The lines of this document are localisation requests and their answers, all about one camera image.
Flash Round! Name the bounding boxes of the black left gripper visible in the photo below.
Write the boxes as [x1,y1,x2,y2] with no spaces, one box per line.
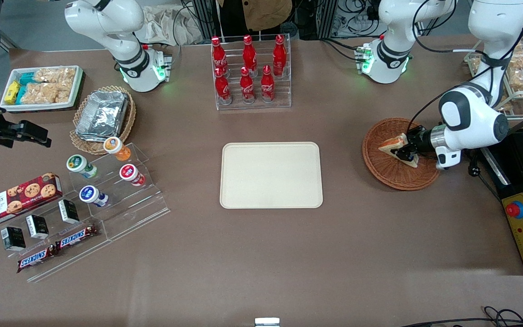
[395,126,434,163]

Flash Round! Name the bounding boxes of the triangle sandwich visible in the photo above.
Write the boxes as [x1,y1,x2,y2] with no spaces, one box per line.
[378,133,421,169]

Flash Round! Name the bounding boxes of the white rectangular snack tray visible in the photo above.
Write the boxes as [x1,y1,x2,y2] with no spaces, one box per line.
[0,65,84,112]

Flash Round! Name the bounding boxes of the brown round wicker basket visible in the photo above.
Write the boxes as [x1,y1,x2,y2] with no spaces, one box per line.
[362,118,441,191]

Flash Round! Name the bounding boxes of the light wicker basket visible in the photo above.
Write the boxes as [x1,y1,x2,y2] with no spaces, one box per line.
[69,85,136,156]

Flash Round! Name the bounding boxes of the silver foil tray stack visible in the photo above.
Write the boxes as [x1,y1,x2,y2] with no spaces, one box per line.
[75,90,129,142]

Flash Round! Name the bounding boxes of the beige plastic tray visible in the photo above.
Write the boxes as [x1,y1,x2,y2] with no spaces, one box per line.
[220,142,324,209]

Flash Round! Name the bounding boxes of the clear rice cracker pack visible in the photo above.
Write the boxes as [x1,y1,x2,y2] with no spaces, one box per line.
[35,67,77,84]
[21,82,73,104]

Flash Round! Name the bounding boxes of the yellow snack packet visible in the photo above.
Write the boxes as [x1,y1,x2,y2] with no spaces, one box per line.
[4,81,20,105]

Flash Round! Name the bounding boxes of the green lid yogurt bottle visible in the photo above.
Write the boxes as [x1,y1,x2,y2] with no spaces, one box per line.
[66,154,99,179]

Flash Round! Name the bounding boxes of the red Walkers cookie box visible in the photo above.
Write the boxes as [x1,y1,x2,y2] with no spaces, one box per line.
[0,173,63,228]

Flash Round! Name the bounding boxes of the orange lid yogurt bottle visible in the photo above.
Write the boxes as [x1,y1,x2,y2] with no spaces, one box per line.
[103,136,132,162]

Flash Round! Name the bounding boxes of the blue lid yogurt bottle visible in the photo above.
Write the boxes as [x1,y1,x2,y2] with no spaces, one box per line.
[79,185,109,208]

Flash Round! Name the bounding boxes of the small black box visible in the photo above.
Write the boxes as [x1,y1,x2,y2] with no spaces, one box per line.
[58,199,80,224]
[1,226,26,252]
[25,214,49,240]

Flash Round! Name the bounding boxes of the red lid yogurt bottle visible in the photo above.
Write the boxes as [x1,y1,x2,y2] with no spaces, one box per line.
[119,164,146,187]

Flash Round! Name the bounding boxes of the Snickers chocolate bar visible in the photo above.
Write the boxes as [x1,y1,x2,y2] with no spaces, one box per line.
[55,224,99,251]
[16,245,58,273]

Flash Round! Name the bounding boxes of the black machine housing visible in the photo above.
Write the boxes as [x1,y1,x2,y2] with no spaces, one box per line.
[479,127,523,276]

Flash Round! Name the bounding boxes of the clear acrylic tiered stand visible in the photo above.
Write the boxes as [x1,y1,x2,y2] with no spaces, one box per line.
[0,195,112,283]
[68,143,171,242]

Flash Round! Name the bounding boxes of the red cola bottle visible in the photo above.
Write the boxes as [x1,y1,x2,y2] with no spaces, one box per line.
[242,35,258,73]
[211,36,229,77]
[240,67,256,104]
[214,67,233,106]
[273,34,287,77]
[261,65,275,103]

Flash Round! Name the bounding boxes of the clear acrylic bottle rack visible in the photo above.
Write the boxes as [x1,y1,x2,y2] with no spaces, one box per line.
[210,33,292,111]

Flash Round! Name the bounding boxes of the beige cloth bag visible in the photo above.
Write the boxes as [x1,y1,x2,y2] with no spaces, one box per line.
[134,5,203,46]

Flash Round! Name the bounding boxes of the person in brown jacket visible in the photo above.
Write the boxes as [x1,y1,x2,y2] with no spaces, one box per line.
[217,0,294,32]

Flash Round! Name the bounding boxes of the black coiled table cable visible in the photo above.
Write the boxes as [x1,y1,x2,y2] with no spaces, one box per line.
[465,152,503,200]

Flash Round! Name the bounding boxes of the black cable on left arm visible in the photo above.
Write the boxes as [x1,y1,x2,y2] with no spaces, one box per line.
[408,0,523,134]

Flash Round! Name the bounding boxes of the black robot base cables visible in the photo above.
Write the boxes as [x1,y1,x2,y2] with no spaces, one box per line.
[321,38,363,62]

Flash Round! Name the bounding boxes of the black floor cable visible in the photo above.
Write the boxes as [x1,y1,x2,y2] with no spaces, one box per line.
[400,307,523,327]

